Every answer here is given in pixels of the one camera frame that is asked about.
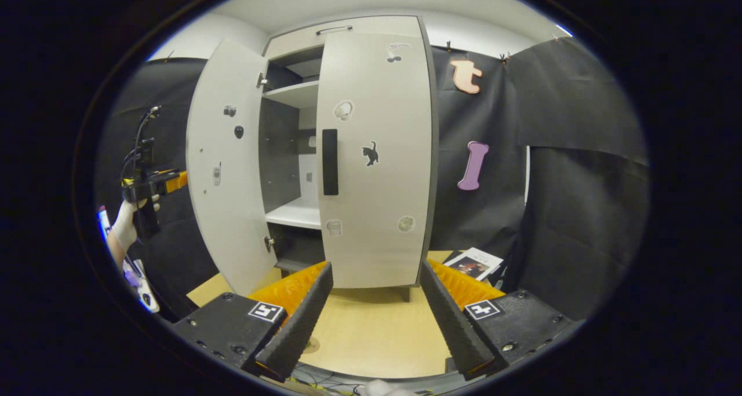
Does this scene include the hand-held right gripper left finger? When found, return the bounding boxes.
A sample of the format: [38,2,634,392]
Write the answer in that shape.
[172,261,335,383]

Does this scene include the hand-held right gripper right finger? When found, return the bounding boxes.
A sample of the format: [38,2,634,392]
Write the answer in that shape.
[419,259,583,381]

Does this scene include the white cabinet door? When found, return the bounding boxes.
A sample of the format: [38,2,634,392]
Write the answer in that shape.
[316,32,434,289]
[185,38,279,297]

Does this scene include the white and grey cabinet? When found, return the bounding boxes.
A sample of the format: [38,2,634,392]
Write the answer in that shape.
[258,15,439,304]

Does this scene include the white cabinet shelf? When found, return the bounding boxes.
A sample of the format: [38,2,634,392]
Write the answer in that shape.
[265,198,321,230]
[262,80,319,110]

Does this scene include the white booklet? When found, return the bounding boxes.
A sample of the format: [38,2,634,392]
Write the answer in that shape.
[443,247,504,281]

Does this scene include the white patterned garment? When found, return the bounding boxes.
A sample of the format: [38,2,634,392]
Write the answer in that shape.
[97,206,161,314]

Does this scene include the black backdrop cloth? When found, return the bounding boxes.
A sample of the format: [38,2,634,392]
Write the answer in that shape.
[96,37,650,321]

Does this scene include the black cable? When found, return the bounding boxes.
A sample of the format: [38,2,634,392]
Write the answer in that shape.
[122,105,162,179]

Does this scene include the tangled thin cables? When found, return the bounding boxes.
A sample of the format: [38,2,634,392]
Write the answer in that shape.
[290,366,363,395]

